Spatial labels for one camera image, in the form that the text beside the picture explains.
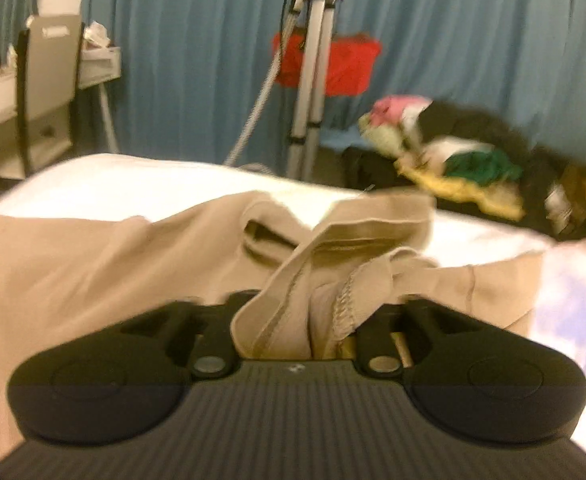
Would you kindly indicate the red cloth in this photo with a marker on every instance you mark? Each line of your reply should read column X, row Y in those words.
column 353, row 65

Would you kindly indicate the pastel bed sheet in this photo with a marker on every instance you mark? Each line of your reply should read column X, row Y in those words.
column 148, row 185

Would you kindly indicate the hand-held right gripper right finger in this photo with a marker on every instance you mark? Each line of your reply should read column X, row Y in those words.
column 378, row 340

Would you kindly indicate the white side table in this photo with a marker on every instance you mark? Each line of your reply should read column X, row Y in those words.
column 100, row 65

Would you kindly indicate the pile of mixed clothes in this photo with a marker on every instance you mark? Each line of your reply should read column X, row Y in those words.
column 473, row 160

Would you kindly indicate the garment steamer stand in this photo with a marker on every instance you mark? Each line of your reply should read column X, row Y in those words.
column 313, row 60

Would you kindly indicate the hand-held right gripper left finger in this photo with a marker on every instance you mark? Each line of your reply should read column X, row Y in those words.
column 213, row 330

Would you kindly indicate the khaki printed t-shirt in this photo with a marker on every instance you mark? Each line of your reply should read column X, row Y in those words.
column 98, row 270

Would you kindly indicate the white plastic bag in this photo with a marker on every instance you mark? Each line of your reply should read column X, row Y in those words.
column 95, row 35

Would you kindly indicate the grey and black chair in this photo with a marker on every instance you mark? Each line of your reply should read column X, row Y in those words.
column 53, row 85

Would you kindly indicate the teal curtain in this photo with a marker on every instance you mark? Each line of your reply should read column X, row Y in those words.
column 183, row 60

